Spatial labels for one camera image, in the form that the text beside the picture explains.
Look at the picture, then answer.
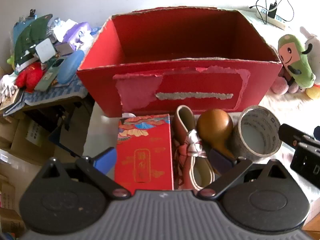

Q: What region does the brown cardboard box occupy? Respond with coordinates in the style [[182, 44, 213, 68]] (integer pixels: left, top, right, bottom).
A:
[[0, 116, 59, 167]]

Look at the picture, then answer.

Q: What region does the small brown shoe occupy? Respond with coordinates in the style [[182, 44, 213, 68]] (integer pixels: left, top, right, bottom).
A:
[[171, 105, 215, 192]]

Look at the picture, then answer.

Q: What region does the red plush toy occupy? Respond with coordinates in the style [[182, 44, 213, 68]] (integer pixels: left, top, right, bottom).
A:
[[15, 62, 44, 93]]

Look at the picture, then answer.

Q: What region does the red patterned gift packet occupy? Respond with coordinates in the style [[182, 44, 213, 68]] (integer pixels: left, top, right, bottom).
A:
[[114, 114, 174, 191]]

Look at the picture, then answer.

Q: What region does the blue checkered cloth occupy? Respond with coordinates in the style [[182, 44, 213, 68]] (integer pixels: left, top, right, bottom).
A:
[[4, 74, 88, 117]]

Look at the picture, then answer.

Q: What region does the green plush toy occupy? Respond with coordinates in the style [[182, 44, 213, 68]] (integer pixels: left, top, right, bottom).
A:
[[277, 34, 316, 89]]

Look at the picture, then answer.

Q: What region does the pink plush toy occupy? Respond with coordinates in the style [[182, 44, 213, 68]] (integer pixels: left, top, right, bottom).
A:
[[270, 67, 306, 95]]

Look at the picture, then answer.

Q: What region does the red cardboard box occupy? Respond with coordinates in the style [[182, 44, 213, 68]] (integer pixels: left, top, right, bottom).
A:
[[76, 6, 283, 118]]

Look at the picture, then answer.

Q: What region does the green phone case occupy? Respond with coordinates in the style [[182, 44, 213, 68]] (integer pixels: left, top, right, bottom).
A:
[[34, 57, 66, 92]]

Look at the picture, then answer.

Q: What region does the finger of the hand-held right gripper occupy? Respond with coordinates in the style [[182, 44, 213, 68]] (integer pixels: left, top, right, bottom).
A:
[[278, 124, 313, 147]]

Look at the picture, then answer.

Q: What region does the brown wooden gourd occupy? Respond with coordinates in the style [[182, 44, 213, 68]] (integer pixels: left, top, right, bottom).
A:
[[196, 109, 237, 159]]

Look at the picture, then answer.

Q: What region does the blue glasses case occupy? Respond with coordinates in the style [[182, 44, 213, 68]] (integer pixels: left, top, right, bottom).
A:
[[57, 50, 85, 85]]

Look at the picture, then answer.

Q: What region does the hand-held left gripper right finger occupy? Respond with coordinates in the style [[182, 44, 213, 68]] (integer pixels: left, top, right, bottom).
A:
[[197, 149, 290, 201]]

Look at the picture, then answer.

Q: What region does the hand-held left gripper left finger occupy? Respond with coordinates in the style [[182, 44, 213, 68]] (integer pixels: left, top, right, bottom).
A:
[[42, 148, 131, 200]]

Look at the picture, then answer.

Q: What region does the white square device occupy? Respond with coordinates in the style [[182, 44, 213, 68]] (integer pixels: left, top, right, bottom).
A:
[[35, 38, 56, 63]]

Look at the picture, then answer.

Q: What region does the yellow plush toy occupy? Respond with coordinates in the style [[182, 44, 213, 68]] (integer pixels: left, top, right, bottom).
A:
[[305, 84, 320, 99]]

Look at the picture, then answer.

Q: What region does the clear packing tape roll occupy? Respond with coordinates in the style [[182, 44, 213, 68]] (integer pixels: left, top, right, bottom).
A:
[[231, 105, 283, 161]]

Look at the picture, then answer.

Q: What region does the white plush rabbit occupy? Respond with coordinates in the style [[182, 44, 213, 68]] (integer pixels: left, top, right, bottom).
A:
[[299, 26, 320, 85]]

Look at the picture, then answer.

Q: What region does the black charger plug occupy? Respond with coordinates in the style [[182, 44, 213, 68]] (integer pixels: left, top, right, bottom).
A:
[[267, 2, 278, 19]]

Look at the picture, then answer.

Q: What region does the dark wooden table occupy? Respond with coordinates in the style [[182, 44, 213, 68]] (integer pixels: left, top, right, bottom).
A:
[[5, 95, 94, 143]]

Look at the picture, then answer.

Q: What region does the dark green cloth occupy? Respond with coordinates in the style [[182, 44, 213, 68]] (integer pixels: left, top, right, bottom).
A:
[[14, 14, 53, 65]]

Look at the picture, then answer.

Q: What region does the white power strip with charger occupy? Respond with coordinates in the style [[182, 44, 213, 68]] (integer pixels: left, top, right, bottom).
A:
[[249, 0, 294, 25]]

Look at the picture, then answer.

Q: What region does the purple tissue packet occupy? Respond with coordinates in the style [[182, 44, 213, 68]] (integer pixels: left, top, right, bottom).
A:
[[62, 22, 91, 51]]

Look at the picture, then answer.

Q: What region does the blue bag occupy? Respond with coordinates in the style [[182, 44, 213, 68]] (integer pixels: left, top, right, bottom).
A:
[[12, 20, 28, 42]]

